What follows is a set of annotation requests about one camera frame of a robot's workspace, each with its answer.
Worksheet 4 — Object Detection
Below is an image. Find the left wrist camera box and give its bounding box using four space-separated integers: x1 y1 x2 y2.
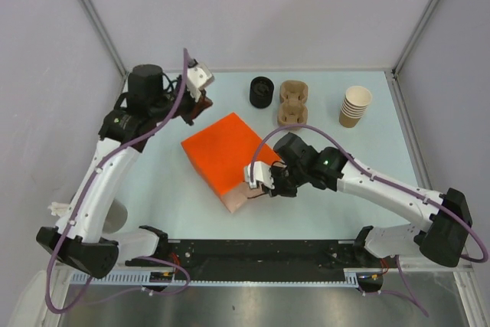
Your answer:
186 59 214 102

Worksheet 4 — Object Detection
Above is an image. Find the white crumpled cloth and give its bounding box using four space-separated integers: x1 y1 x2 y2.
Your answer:
47 201 70 217

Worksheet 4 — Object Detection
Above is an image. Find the stack of black lids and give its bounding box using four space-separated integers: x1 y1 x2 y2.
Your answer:
249 76 274 109

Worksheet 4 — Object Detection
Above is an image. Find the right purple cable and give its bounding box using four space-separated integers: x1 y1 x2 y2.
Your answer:
248 123 489 317

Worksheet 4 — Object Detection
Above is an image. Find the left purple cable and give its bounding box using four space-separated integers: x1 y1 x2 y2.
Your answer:
44 47 198 314

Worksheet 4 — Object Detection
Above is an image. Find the orange paper bag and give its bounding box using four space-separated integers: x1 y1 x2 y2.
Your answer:
181 113 263 213

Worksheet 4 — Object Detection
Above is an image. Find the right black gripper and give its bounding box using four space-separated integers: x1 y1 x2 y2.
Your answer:
262 162 308 198

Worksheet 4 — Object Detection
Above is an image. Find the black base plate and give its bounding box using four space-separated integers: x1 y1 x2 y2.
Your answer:
125 237 387 283

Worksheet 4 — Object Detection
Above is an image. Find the white slotted cable duct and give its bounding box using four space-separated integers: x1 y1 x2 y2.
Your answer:
68 267 362 288

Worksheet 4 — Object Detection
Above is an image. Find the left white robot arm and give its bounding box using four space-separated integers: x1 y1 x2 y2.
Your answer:
36 59 214 279

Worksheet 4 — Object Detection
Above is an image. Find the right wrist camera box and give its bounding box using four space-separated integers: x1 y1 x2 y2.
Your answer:
243 162 275 189

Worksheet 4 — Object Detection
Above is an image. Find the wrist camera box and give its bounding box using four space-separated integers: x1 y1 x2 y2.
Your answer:
186 59 214 102
243 162 275 189

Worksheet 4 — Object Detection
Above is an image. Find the grey tape roll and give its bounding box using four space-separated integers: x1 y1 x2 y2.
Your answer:
103 199 128 234

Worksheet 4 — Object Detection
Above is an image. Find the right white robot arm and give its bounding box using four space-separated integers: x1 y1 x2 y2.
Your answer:
270 132 471 267

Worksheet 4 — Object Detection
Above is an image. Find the stack of paper cups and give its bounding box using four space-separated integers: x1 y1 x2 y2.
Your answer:
338 86 373 128

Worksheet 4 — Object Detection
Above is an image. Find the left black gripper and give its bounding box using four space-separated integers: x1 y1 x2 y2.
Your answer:
149 74 212 126

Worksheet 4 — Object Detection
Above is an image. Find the purple cable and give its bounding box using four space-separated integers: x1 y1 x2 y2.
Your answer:
44 47 198 314
248 123 489 317

